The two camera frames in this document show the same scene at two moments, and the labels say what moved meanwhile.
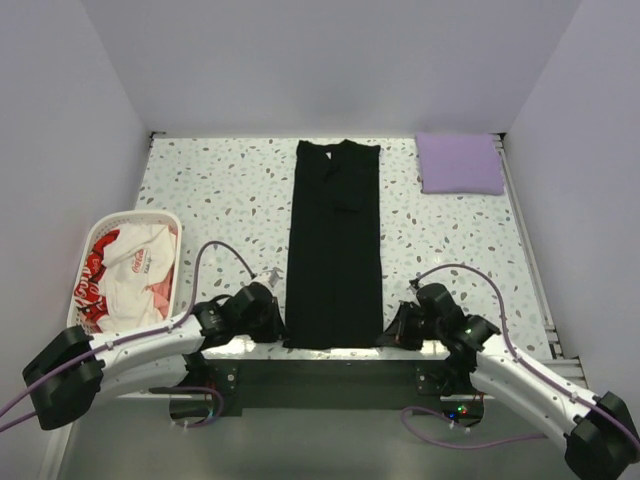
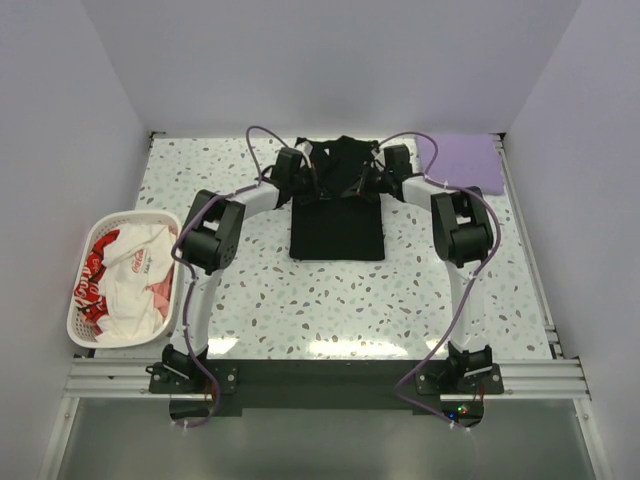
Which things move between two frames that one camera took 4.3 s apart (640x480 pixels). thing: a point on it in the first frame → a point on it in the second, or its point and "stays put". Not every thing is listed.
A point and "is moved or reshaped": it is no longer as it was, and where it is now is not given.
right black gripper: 397,334 → 360,189
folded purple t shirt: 459,164 stays put
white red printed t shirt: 121,265 stays put
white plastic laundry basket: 128,275 stays put
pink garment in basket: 162,293 stays put
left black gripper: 275,328 → 316,191
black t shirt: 335,281 is moved or reshaped
